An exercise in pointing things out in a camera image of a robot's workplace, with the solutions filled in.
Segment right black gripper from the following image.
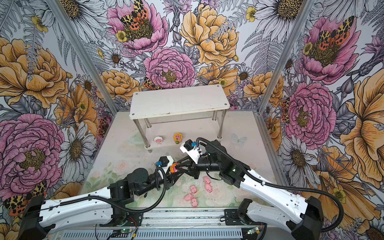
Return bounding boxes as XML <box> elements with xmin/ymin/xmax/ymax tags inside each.
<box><xmin>175</xmin><ymin>154</ymin><xmax>222</xmax><ymax>180</ymax></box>

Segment small pink pig toy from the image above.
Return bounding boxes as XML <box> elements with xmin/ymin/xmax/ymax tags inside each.
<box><xmin>205</xmin><ymin>184</ymin><xmax>213</xmax><ymax>193</ymax></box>
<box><xmin>184</xmin><ymin>194</ymin><xmax>194</xmax><ymax>202</ymax></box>
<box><xmin>190</xmin><ymin>185</ymin><xmax>198</xmax><ymax>194</ymax></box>
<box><xmin>191</xmin><ymin>198</ymin><xmax>198</xmax><ymax>208</ymax></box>
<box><xmin>203</xmin><ymin>176</ymin><xmax>211</xmax><ymax>184</ymax></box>

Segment pink toy with yellow flower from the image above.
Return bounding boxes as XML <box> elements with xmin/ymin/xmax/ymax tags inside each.
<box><xmin>173</xmin><ymin>133</ymin><xmax>183</xmax><ymax>144</ymax></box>

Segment pink white hooded toy figure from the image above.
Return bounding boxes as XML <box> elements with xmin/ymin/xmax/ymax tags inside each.
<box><xmin>154</xmin><ymin>136</ymin><xmax>164</xmax><ymax>145</ymax></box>

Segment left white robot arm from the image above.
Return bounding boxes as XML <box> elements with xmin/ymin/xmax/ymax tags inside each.
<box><xmin>18</xmin><ymin>167</ymin><xmax>171</xmax><ymax>240</ymax></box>

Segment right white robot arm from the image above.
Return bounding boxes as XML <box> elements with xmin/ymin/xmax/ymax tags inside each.
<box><xmin>180</xmin><ymin>146</ymin><xmax>324</xmax><ymax>240</ymax></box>

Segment white two-tier shelf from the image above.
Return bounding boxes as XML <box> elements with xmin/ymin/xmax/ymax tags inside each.
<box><xmin>130</xmin><ymin>85</ymin><xmax>230</xmax><ymax>152</ymax></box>

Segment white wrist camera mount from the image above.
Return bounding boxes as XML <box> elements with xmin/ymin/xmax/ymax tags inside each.
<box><xmin>180</xmin><ymin>140</ymin><xmax>202</xmax><ymax>165</ymax></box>

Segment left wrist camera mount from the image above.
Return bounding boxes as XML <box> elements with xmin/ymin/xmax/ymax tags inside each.
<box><xmin>155</xmin><ymin>156</ymin><xmax>174</xmax><ymax>172</ymax></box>

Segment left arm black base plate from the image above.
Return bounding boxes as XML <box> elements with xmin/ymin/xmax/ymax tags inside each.
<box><xmin>100</xmin><ymin>210</ymin><xmax>144</xmax><ymax>227</ymax></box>

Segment aluminium front rail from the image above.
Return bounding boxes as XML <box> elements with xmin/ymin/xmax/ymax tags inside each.
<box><xmin>56</xmin><ymin>206</ymin><xmax>310</xmax><ymax>230</ymax></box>

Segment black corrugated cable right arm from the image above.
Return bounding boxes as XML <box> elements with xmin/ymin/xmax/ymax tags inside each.
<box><xmin>195</xmin><ymin>137</ymin><xmax>345</xmax><ymax>233</ymax></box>

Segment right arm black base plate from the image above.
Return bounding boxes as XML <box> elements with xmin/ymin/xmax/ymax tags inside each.
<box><xmin>224</xmin><ymin>209</ymin><xmax>249</xmax><ymax>226</ymax></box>

